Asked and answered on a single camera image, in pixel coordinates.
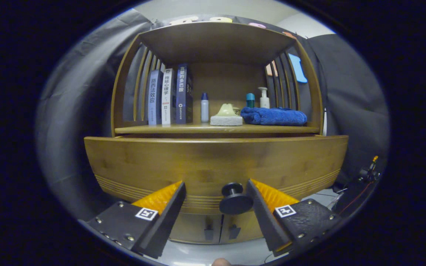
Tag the white bottle with blue cap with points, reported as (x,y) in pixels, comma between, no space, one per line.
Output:
(205,110)

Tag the wooden drawer with black knob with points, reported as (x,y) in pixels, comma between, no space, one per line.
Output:
(161,162)

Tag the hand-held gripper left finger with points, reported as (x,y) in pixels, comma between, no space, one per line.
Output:
(168,225)

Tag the dark navy book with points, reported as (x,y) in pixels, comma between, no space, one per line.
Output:
(182,94)

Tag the teal capped bottle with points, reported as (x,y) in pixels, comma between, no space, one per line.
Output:
(250,101)

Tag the white pump bottle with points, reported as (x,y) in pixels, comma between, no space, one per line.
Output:
(264,102)

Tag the black equipment with orange part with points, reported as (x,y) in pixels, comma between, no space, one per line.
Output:
(353,195)

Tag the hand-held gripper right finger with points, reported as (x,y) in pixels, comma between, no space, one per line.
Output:
(263,221)

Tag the wooden cabinet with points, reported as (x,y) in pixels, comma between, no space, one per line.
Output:
(216,40)

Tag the light blue book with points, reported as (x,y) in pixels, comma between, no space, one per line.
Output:
(154,99)

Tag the white book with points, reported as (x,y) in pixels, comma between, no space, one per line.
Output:
(167,98)

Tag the black backdrop cloth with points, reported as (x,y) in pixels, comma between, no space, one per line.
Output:
(72,129)

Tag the folded blue towel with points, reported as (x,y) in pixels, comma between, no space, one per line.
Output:
(274,116)

